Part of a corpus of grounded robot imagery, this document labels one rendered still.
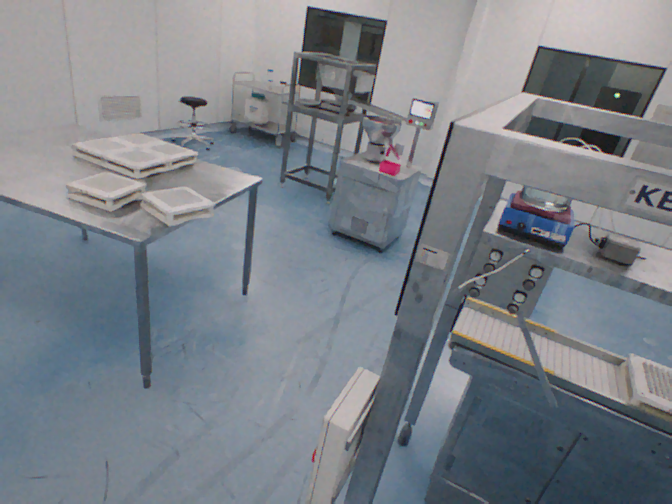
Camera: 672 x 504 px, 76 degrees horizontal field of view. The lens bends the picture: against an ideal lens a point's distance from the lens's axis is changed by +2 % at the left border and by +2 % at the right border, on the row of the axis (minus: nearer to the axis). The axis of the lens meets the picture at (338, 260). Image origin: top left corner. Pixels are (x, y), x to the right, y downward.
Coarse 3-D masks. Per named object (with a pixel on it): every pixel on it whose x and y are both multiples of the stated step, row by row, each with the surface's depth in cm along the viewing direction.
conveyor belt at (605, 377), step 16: (464, 320) 166; (480, 320) 168; (496, 320) 170; (480, 336) 158; (496, 336) 160; (512, 336) 162; (512, 352) 153; (528, 352) 155; (544, 352) 157; (560, 352) 158; (576, 352) 160; (560, 368) 150; (576, 368) 152; (592, 368) 153; (608, 368) 155; (592, 384) 145; (608, 384) 147; (624, 400) 141
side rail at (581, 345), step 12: (468, 300) 173; (492, 312) 171; (516, 324) 168; (528, 324) 166; (552, 336) 164; (564, 336) 162; (576, 348) 161; (588, 348) 159; (600, 348) 159; (612, 360) 157; (624, 360) 155
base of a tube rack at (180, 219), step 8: (144, 208) 206; (152, 208) 203; (160, 216) 198; (176, 216) 200; (184, 216) 201; (192, 216) 203; (200, 216) 206; (208, 216) 210; (168, 224) 195; (176, 224) 198
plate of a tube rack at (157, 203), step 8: (152, 192) 208; (192, 192) 216; (152, 200) 200; (160, 200) 201; (200, 200) 209; (208, 200) 211; (160, 208) 196; (168, 208) 195; (176, 208) 197; (184, 208) 198; (192, 208) 201; (200, 208) 204
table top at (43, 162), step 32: (64, 128) 292; (0, 160) 228; (32, 160) 235; (64, 160) 243; (0, 192) 196; (32, 192) 202; (64, 192) 208; (224, 192) 243; (96, 224) 186; (128, 224) 191; (160, 224) 196
